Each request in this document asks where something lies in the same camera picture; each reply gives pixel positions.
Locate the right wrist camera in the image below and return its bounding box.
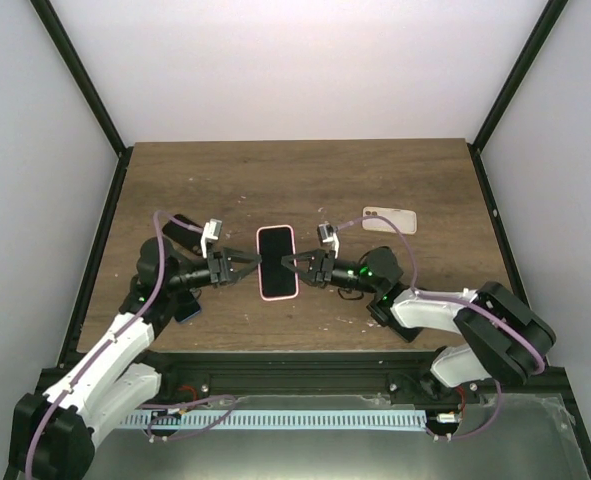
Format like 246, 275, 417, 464
317, 223, 340, 258

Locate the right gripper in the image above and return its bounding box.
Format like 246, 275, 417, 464
282, 249, 380, 295

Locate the pink phone case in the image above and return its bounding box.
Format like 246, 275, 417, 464
255, 224, 300, 301

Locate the blue-edged black phone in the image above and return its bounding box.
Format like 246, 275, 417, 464
173, 299, 202, 324

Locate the right black frame post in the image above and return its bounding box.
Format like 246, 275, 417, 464
472, 0, 568, 151

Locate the black frame post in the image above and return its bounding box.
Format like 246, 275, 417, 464
472, 0, 568, 151
30, 0, 127, 157

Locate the black phone case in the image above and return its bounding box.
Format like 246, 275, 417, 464
162, 214, 202, 256

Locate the black phone right side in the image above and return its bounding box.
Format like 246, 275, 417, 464
367, 298, 422, 343

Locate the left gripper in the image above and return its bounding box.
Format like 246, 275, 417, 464
167, 248, 263, 294

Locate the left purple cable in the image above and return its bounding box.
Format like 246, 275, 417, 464
22, 209, 207, 476

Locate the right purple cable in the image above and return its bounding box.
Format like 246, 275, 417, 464
332, 216, 546, 441

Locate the pink-edged black phone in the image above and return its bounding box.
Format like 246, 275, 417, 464
258, 227, 297, 298

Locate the black aluminium frame rail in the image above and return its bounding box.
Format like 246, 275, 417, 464
39, 349, 566, 406

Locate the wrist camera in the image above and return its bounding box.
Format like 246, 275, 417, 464
317, 223, 340, 258
200, 218, 223, 259

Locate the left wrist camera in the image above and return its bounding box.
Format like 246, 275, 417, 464
200, 218, 223, 259

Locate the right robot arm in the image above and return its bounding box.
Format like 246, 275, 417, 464
281, 246, 556, 403

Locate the white phone case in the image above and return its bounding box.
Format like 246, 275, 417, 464
362, 206, 418, 235

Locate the purple cable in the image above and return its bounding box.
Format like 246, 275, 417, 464
22, 209, 207, 476
332, 216, 546, 441

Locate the left black frame post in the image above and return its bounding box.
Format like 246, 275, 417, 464
30, 0, 127, 157

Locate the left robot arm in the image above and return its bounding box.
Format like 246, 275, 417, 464
9, 236, 261, 479

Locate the light blue slotted cable duct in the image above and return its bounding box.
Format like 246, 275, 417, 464
118, 410, 427, 432

